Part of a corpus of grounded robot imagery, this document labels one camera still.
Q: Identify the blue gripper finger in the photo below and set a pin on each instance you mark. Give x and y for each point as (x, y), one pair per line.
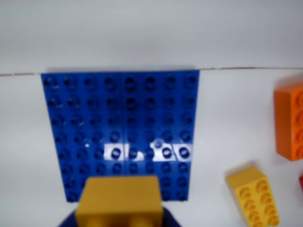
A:
(171, 217)

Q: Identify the yellow 2x2 block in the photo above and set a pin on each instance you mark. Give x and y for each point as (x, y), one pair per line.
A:
(118, 201)

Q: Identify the yellow 2x4 block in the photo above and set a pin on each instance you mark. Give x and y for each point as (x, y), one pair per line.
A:
(251, 194)

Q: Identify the red 2x2 block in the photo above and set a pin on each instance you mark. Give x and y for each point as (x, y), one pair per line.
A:
(301, 186)

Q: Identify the orange 2x4 block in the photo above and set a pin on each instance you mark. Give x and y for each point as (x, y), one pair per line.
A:
(291, 123)

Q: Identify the blue 8x8 plate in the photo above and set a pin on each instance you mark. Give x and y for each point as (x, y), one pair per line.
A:
(94, 106)

